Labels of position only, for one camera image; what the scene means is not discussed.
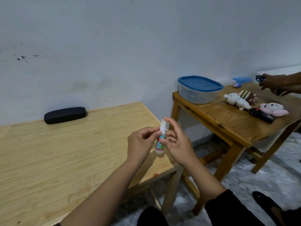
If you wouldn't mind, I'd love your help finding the person's right hand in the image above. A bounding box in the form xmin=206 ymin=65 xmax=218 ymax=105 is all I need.
xmin=159 ymin=117 xmax=198 ymax=168

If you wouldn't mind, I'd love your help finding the another person's forearm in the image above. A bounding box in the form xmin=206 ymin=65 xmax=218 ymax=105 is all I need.
xmin=283 ymin=71 xmax=301 ymax=88

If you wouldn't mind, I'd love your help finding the person's left forearm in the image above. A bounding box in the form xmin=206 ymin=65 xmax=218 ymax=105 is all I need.
xmin=59 ymin=159 xmax=142 ymax=226

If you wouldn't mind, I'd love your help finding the person's left hand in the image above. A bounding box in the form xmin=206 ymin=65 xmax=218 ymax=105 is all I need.
xmin=127 ymin=126 xmax=163 ymax=167

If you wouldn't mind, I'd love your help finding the person's black sleeve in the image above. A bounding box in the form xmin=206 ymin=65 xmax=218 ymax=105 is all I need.
xmin=204 ymin=189 xmax=266 ymax=226

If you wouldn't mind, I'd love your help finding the person's right forearm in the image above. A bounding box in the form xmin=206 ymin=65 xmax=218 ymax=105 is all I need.
xmin=183 ymin=159 xmax=227 ymax=203

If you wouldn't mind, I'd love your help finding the pink plush toy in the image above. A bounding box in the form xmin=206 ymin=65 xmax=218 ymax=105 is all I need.
xmin=259 ymin=102 xmax=289 ymax=117

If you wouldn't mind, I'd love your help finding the person's black shoe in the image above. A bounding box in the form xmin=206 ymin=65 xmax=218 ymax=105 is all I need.
xmin=252 ymin=191 xmax=301 ymax=226

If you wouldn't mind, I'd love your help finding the black glasses case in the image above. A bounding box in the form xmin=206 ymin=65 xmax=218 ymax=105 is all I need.
xmin=44 ymin=107 xmax=87 ymax=125

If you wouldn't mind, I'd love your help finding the light wooden table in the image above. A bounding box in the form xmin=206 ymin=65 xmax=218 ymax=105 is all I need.
xmin=0 ymin=102 xmax=184 ymax=226

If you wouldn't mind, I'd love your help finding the white plush toy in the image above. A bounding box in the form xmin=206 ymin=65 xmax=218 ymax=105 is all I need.
xmin=224 ymin=93 xmax=252 ymax=110

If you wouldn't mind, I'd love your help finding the brown striped plush toy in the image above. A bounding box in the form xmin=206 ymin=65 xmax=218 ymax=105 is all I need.
xmin=238 ymin=90 xmax=258 ymax=105

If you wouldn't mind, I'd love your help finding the small white plastic bottle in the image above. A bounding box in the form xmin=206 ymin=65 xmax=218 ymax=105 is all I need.
xmin=155 ymin=119 xmax=167 ymax=155

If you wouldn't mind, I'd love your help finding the dark wooden table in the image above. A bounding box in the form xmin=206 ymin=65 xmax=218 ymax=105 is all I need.
xmin=169 ymin=82 xmax=301 ymax=217

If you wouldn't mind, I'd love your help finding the black remote control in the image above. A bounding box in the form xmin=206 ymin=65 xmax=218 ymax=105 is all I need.
xmin=249 ymin=108 xmax=276 ymax=124

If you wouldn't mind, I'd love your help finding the person's black trouser leg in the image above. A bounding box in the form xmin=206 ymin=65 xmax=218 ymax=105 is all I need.
xmin=137 ymin=206 xmax=169 ymax=226

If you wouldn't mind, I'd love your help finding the clear container with blue lid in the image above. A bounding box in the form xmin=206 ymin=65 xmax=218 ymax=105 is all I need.
xmin=177 ymin=76 xmax=224 ymax=105

